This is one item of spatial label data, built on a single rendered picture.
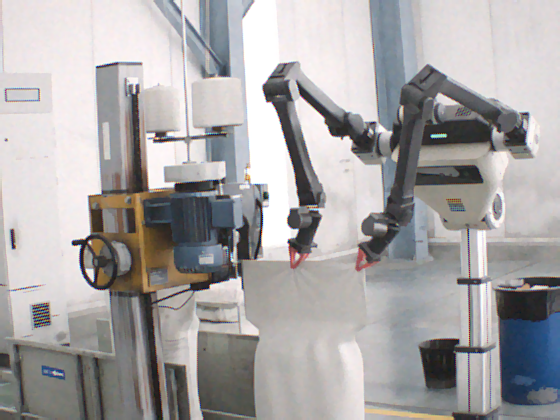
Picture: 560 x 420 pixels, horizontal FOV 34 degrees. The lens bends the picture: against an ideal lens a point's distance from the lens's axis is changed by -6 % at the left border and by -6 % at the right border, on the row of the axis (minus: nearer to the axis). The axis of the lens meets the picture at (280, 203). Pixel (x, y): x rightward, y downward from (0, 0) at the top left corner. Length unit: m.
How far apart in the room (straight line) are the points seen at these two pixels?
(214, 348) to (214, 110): 1.21
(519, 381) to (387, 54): 7.38
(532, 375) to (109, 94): 2.97
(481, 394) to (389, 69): 8.74
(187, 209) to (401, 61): 9.08
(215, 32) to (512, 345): 5.26
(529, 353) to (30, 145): 3.90
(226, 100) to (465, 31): 8.85
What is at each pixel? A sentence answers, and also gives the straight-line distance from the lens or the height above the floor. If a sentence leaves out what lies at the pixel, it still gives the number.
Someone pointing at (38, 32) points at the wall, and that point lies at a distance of 7.97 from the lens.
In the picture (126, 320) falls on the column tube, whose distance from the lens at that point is 3.10.
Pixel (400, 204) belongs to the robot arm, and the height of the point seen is 1.26.
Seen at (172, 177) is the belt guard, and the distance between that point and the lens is 2.93.
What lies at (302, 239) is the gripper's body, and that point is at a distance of 3.13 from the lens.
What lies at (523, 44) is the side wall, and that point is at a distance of 11.42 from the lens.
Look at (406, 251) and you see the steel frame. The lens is 11.95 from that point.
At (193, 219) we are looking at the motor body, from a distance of 2.93.
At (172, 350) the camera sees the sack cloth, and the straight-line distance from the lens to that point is 3.52.
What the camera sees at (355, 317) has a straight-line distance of 3.06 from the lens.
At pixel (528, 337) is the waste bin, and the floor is 0.39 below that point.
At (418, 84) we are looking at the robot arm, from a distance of 2.74.
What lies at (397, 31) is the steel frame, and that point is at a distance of 11.92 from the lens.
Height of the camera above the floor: 1.43
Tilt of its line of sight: 3 degrees down
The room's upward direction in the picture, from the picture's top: 3 degrees counter-clockwise
